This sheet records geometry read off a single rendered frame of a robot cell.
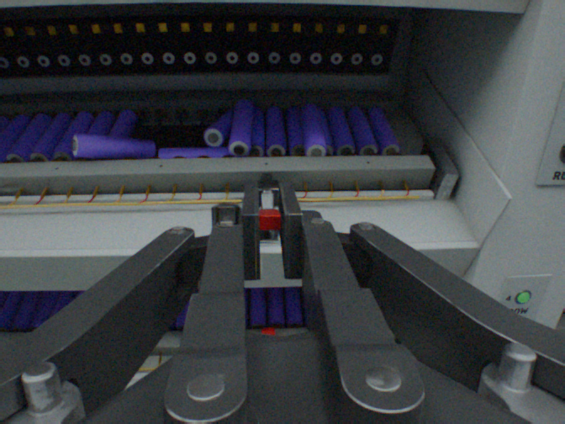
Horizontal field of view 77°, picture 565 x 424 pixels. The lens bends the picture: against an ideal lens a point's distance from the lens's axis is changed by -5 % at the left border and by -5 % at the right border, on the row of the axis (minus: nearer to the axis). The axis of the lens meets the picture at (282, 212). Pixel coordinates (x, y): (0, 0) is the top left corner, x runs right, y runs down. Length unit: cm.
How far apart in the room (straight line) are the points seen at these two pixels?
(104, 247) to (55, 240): 4
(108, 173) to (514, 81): 29
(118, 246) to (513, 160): 28
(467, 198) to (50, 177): 32
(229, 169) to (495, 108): 20
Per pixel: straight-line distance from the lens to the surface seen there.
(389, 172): 31
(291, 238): 16
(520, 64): 29
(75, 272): 31
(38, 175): 34
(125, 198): 31
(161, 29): 39
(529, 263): 34
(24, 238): 33
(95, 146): 32
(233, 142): 31
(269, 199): 26
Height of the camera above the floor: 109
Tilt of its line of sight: 25 degrees down
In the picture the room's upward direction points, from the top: 1 degrees clockwise
